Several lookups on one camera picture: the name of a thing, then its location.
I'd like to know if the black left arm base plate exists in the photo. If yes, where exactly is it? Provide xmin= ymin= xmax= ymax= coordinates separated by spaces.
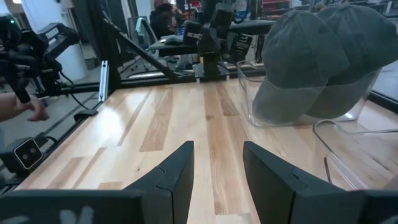
xmin=193 ymin=63 xmax=231 ymax=82

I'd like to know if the olive green baseball cap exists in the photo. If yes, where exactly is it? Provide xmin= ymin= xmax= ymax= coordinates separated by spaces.
xmin=306 ymin=2 xmax=398 ymax=119

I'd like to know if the person's hand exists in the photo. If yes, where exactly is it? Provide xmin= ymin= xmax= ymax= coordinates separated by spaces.
xmin=17 ymin=94 xmax=50 ymax=122

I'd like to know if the silver metal bracket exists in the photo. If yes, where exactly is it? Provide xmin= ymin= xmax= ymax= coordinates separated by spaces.
xmin=98 ymin=60 xmax=109 ymax=103

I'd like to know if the clear plastic bin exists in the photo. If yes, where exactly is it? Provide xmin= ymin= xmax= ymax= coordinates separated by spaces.
xmin=236 ymin=60 xmax=382 ymax=128
xmin=312 ymin=119 xmax=398 ymax=191

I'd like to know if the black frame clamp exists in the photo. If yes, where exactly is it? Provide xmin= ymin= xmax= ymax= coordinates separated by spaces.
xmin=73 ymin=108 xmax=99 ymax=123

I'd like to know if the person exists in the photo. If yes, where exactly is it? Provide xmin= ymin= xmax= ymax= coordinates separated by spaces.
xmin=149 ymin=2 xmax=180 ymax=40

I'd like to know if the person's forearm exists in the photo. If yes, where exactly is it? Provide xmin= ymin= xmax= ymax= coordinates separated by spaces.
xmin=0 ymin=92 xmax=21 ymax=123

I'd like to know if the small black table camera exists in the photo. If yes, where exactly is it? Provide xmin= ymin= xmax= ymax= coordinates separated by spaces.
xmin=0 ymin=136 xmax=45 ymax=174

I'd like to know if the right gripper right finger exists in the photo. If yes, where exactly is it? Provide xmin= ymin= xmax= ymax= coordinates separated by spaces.
xmin=243 ymin=141 xmax=398 ymax=224

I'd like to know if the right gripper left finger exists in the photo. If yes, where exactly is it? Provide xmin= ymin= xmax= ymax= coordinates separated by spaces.
xmin=0 ymin=141 xmax=195 ymax=224

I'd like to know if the teal green baseball cap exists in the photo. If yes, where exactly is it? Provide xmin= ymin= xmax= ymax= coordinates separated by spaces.
xmin=251 ymin=9 xmax=351 ymax=124

